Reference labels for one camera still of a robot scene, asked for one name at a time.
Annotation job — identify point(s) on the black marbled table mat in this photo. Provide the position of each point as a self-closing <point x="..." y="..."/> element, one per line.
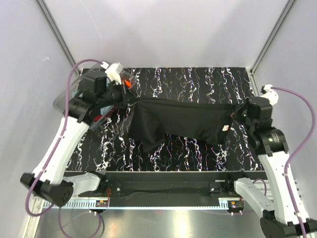
<point x="109" y="148"/>

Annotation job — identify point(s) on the clear plastic bin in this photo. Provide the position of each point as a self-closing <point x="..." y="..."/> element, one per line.
<point x="71" y="89"/>

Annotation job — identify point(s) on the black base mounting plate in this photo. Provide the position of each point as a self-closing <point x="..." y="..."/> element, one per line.
<point x="167" y="186"/>

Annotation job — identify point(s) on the orange black connector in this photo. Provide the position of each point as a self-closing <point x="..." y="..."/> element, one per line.
<point x="102" y="203"/>
<point x="236" y="204"/>

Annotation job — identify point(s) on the aluminium frame post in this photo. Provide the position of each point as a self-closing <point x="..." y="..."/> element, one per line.
<point x="55" y="31"/>
<point x="274" y="32"/>

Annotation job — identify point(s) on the left aluminium frame post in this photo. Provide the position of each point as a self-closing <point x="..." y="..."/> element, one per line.
<point x="55" y="31"/>

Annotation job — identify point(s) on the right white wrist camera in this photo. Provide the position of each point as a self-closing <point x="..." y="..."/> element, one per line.
<point x="269" y="93"/>

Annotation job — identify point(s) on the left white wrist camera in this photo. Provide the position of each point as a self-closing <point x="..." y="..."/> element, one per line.
<point x="113" y="72"/>

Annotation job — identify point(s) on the red t shirt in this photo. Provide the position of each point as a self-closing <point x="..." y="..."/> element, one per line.
<point x="99" y="118"/>

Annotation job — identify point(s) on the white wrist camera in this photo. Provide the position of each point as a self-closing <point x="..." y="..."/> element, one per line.
<point x="113" y="72"/>
<point x="269" y="93"/>

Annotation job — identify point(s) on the white slotted cable duct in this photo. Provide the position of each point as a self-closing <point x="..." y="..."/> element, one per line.
<point x="115" y="204"/>

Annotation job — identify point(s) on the right orange black connector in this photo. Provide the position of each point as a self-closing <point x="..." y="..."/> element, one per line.
<point x="236" y="204"/>

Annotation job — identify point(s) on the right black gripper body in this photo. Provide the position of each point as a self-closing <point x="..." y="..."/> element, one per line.
<point x="241" y="115"/>

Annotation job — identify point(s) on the left orange black connector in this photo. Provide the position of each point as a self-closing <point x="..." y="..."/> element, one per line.
<point x="102" y="203"/>

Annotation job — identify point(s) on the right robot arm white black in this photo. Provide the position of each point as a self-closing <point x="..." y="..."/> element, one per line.
<point x="283" y="216"/>

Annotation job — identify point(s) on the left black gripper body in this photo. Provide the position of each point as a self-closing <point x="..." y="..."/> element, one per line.
<point x="114" y="95"/>

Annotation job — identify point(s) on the right aluminium frame post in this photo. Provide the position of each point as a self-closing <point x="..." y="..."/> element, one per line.
<point x="274" y="32"/>

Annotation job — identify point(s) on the black t shirt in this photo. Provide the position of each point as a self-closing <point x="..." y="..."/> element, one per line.
<point x="153" y="118"/>

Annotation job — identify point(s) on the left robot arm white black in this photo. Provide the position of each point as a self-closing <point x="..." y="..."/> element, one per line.
<point x="47" y="180"/>

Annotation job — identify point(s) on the light blue t shirt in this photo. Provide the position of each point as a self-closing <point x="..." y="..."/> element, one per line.
<point x="89" y="98"/>

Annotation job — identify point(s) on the orange t shirt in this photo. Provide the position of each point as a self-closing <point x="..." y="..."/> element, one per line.
<point x="127" y="83"/>

